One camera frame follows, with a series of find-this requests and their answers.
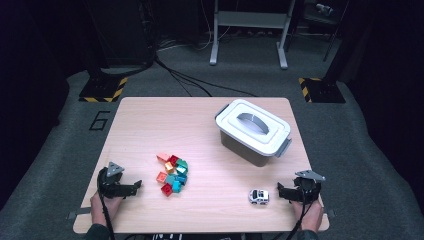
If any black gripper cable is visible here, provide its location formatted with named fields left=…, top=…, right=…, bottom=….
left=284, top=199, right=309, bottom=240
left=97, top=188, right=116, bottom=240

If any white toy car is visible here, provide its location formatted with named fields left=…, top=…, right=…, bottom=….
left=248, top=188, right=270, bottom=205

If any thin black floor cable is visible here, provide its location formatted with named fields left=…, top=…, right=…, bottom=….
left=154, top=57, right=258, bottom=98
left=166, top=68, right=214, bottom=98

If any clear grey storage box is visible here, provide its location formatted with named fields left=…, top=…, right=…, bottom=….
left=214, top=103, right=293, bottom=168

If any white metal stand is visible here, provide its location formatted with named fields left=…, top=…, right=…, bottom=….
left=209, top=0, right=297, bottom=70

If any black stand base striped edge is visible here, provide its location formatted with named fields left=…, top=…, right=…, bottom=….
left=298, top=77, right=347, bottom=104
left=78, top=75, right=129, bottom=104

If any person's right hand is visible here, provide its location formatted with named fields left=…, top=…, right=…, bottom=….
left=292, top=199, right=324, bottom=233

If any person's left hand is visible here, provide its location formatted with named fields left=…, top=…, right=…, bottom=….
left=90, top=192, right=123, bottom=227

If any white floor cable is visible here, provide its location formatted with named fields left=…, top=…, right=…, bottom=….
left=156, top=33, right=214, bottom=53

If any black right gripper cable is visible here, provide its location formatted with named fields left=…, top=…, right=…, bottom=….
left=284, top=199, right=309, bottom=240

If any grey device on stand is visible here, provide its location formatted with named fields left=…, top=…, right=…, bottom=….
left=314, top=2, right=334, bottom=17

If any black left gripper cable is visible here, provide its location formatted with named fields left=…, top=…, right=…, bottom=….
left=97, top=188, right=116, bottom=240

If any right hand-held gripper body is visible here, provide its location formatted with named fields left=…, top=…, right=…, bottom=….
left=292, top=169, right=327, bottom=205

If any pile of coloured blocks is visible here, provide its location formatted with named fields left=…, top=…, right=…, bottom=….
left=155, top=152, right=190, bottom=198

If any dark curtain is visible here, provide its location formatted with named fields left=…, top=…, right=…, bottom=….
left=0, top=0, right=71, bottom=211
left=346, top=0, right=424, bottom=188

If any thick black floor cable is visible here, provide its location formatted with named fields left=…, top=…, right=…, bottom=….
left=99, top=57, right=158, bottom=78

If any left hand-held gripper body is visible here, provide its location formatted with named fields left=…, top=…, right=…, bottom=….
left=96, top=161, right=131, bottom=199

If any black cabinet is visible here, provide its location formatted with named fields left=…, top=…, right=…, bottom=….
left=83, top=0, right=158, bottom=67

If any white bin lid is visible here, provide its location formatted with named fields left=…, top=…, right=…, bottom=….
left=214, top=98, right=292, bottom=158

